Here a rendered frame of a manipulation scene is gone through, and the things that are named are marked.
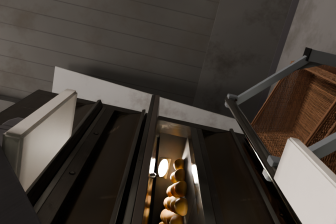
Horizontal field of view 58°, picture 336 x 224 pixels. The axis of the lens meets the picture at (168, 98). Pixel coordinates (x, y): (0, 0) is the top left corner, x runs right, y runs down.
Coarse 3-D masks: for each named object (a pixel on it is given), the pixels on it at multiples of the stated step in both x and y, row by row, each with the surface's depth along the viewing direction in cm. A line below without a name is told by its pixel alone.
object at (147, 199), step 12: (156, 96) 169; (156, 108) 149; (156, 120) 139; (156, 132) 146; (156, 144) 154; (144, 156) 100; (144, 168) 93; (144, 180) 86; (144, 192) 81; (144, 204) 76; (132, 216) 71; (144, 216) 78
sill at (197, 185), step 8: (192, 128) 176; (192, 136) 164; (192, 144) 155; (192, 152) 149; (200, 152) 147; (192, 160) 144; (200, 160) 139; (192, 168) 140; (200, 168) 132; (200, 176) 125; (200, 184) 119; (200, 192) 114; (208, 192) 115; (200, 200) 110; (208, 200) 110; (200, 208) 108; (208, 208) 106; (200, 216) 105; (208, 216) 101
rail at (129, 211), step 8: (152, 96) 168; (152, 104) 155; (144, 128) 124; (144, 136) 116; (144, 144) 109; (136, 168) 93; (136, 176) 88; (136, 184) 84; (136, 192) 81; (128, 200) 77; (128, 208) 74; (128, 216) 71
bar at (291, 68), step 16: (304, 64) 104; (320, 64) 104; (272, 80) 105; (240, 96) 107; (240, 112) 92; (256, 144) 71; (320, 144) 60; (272, 160) 61; (272, 176) 58; (288, 208) 50
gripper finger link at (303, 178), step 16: (288, 144) 18; (288, 160) 18; (304, 160) 16; (320, 160) 16; (288, 176) 17; (304, 176) 16; (320, 176) 14; (288, 192) 17; (304, 192) 15; (320, 192) 14; (304, 208) 15; (320, 208) 14
